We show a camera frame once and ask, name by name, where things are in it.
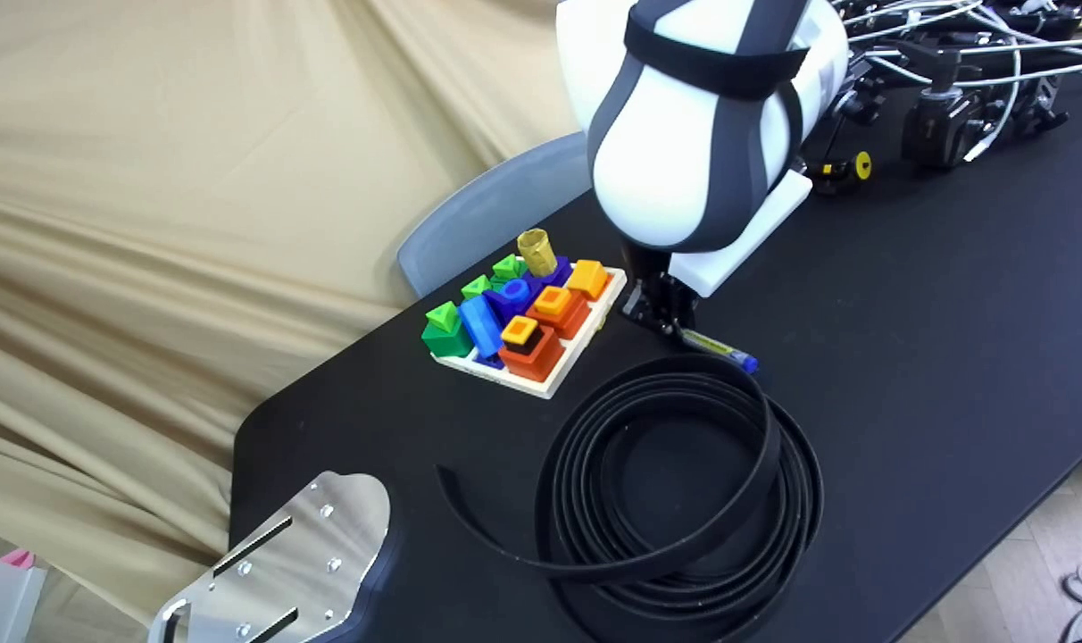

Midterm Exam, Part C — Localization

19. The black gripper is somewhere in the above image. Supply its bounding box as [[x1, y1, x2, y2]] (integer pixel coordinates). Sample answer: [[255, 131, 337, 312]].
[[619, 240, 700, 348]]

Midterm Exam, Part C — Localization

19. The blue and yellow marker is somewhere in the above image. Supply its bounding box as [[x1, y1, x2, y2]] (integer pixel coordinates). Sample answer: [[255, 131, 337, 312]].
[[680, 325, 765, 379]]

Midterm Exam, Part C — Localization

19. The yellow-orange block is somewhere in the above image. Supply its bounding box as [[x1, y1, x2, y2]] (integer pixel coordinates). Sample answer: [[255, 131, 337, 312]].
[[565, 256, 615, 303]]

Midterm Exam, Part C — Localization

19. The orange block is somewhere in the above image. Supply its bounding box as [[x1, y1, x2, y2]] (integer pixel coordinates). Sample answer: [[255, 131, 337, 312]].
[[524, 284, 598, 343]]

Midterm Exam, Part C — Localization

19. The red block with yellow top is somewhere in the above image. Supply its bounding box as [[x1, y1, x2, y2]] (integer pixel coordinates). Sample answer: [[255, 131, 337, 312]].
[[497, 312, 567, 386]]

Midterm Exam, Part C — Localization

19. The yellow cylinder block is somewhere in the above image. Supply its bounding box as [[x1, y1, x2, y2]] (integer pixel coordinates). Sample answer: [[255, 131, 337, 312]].
[[513, 227, 562, 284]]

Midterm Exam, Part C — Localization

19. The wooden shape puzzle board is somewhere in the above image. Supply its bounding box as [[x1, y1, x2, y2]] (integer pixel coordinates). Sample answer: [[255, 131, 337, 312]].
[[423, 253, 631, 405]]

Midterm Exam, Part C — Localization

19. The blue block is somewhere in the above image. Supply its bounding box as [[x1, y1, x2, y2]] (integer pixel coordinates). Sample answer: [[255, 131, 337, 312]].
[[459, 294, 509, 366]]

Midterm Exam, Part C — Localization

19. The grey blue chair back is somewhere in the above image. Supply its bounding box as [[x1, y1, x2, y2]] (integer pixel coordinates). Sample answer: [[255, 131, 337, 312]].
[[394, 130, 605, 303]]

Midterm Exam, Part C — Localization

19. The silver metal plate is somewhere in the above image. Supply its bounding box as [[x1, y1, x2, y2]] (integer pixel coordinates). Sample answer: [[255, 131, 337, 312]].
[[142, 468, 398, 643]]

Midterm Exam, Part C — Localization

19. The beige cloth backdrop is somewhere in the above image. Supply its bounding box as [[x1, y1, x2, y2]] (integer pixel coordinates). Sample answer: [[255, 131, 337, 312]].
[[0, 0, 605, 629]]

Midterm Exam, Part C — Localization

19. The coiled black strap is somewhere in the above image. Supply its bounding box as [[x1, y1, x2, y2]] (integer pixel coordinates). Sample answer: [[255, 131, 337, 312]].
[[437, 354, 829, 643]]

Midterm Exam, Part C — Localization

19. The black camera rig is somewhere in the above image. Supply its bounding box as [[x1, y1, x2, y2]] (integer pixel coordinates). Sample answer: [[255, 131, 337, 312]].
[[797, 0, 1076, 202]]

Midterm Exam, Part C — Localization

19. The white cable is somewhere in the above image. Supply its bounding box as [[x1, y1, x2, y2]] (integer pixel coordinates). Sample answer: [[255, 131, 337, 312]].
[[844, 0, 1082, 168]]

